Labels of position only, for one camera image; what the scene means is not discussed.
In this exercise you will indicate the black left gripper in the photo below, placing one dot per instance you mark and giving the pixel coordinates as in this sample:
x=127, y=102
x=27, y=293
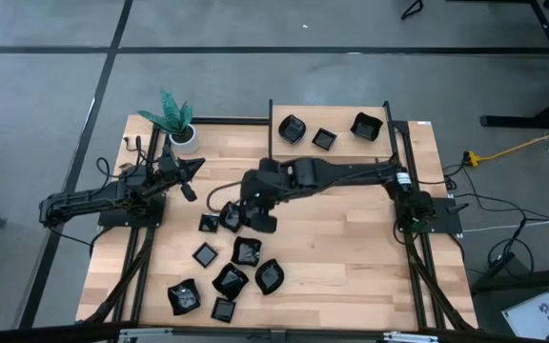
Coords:
x=167, y=167

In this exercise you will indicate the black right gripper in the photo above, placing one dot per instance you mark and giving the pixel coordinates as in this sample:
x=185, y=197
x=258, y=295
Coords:
x=260, y=188

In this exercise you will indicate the black wavy square mini plate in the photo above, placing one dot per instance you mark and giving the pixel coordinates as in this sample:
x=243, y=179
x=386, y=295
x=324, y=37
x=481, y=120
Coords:
x=230, y=281
x=246, y=251
x=184, y=297

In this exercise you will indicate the black leaf-shaped mini plate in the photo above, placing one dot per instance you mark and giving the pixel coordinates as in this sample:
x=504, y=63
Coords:
x=292, y=129
x=229, y=218
x=270, y=277

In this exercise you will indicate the small black square mini plate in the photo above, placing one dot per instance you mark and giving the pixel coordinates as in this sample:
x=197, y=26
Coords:
x=223, y=310
x=205, y=255
x=324, y=139
x=208, y=223

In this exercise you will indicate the large black square mini plate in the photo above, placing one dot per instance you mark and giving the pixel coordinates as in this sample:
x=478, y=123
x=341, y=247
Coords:
x=366, y=127

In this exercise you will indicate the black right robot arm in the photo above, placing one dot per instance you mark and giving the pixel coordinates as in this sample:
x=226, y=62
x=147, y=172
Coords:
x=351, y=172

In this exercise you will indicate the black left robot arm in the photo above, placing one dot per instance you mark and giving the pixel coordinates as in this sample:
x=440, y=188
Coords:
x=88, y=197

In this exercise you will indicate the green plant in white pot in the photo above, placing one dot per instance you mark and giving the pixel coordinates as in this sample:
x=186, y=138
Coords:
x=184, y=140

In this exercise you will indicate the black crossbeam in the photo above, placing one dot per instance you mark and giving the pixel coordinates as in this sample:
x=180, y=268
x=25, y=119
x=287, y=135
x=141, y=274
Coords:
x=41, y=336

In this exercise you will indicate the yellow black plug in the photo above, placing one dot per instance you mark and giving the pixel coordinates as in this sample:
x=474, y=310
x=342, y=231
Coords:
x=469, y=157

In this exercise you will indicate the white cardboard box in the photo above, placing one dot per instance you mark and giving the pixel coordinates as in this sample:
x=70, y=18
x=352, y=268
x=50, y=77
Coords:
x=534, y=316

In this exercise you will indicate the black table edge rail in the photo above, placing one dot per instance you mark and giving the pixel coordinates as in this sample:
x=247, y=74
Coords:
x=231, y=120

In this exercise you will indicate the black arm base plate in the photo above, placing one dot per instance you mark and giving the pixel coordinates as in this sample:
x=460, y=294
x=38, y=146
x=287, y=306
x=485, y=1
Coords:
x=112, y=219
x=448, y=224

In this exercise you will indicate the wooden shelf riser black frame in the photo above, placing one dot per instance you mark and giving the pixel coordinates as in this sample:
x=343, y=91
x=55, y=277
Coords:
x=331, y=115

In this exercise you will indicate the silver bracket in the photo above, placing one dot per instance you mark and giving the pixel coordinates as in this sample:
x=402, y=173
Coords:
x=146, y=336
x=410, y=338

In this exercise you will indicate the black table frame rails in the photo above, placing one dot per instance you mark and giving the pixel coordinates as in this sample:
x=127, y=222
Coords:
x=417, y=295
x=117, y=309

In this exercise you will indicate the black desk frame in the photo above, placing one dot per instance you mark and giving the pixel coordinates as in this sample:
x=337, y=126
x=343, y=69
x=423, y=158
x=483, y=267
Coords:
x=517, y=121

